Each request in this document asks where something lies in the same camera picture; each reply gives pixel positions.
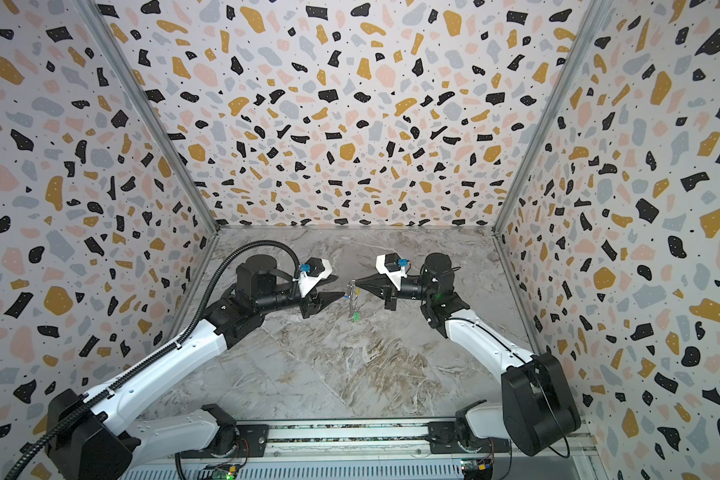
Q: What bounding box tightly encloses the white slotted cable duct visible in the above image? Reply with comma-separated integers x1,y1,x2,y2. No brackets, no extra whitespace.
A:
122,459,469,480

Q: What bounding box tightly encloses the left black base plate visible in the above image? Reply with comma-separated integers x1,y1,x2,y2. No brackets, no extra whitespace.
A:
181,423,270,461

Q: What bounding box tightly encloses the right circuit board with wires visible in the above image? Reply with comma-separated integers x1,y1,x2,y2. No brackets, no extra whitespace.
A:
461,457,494,480

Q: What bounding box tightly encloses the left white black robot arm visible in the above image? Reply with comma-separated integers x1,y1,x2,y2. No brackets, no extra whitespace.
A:
44,254,343,479

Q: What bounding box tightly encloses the aluminium mounting rail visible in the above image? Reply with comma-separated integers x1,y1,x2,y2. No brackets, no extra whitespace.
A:
119,416,598,466

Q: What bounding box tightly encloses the black corrugated cable conduit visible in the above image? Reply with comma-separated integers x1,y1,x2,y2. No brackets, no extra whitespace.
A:
2,239,301,480

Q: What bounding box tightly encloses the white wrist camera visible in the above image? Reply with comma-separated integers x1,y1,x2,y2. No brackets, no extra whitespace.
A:
375,252,410,290
297,257,333,298

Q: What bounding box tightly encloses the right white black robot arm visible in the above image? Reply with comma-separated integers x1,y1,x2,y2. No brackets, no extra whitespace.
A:
354,253,582,456

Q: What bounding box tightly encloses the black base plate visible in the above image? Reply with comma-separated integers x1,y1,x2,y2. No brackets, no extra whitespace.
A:
424,420,510,455
181,423,270,461

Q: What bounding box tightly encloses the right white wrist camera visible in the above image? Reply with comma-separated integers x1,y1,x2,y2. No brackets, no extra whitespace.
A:
375,252,410,290

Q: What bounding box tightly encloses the left green circuit board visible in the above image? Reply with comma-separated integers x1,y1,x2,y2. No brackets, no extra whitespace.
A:
210,463,243,480

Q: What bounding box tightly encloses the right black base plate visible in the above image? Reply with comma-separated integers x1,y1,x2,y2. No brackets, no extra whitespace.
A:
424,420,510,455

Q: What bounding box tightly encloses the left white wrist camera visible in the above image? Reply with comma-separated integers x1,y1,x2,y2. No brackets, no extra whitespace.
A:
297,257,333,298

